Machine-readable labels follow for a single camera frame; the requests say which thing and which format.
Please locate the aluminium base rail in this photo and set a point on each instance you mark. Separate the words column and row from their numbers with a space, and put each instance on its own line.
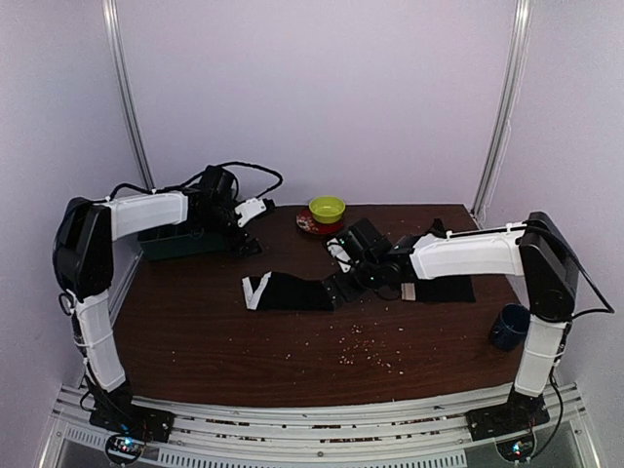
column 430, row 432

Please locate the aluminium frame post left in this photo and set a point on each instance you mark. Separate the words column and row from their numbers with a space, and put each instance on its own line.
column 115, row 41

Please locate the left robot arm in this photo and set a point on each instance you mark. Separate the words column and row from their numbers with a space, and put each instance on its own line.
column 84, row 264

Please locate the red floral plate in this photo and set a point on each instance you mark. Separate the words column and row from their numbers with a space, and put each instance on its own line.
column 305, row 221

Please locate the aluminium frame post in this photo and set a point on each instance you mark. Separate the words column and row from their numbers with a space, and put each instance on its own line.
column 115, row 41
column 501, row 131

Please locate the lime green plastic bowl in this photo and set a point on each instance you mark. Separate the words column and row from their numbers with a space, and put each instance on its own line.
column 327, row 209

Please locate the right controller board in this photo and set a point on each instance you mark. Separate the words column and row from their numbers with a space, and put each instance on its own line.
column 516, row 449

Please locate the left controller board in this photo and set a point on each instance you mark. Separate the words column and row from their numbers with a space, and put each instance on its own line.
column 122, row 449

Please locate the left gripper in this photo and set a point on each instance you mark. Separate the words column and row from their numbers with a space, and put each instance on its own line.
column 251, row 244

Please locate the controller board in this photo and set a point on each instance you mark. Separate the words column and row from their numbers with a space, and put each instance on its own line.
column 516, row 449
column 122, row 449

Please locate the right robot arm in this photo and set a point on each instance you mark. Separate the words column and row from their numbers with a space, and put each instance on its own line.
column 533, row 250

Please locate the black underwear beige waistband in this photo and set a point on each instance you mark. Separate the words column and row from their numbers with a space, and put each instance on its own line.
column 446, row 289

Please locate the dark blue mug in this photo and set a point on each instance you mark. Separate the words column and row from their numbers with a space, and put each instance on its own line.
column 510, row 327

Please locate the black underwear white trim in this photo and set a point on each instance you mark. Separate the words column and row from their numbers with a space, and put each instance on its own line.
column 277, row 291

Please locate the green plastic divider tray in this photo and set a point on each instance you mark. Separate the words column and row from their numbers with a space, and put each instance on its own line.
column 175, row 241

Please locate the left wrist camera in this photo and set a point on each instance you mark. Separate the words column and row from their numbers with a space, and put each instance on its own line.
column 220, row 185

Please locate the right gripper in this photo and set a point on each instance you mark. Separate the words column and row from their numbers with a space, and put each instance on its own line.
column 348, row 292

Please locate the aluminium frame post right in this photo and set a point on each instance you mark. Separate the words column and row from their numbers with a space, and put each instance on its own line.
column 501, row 131

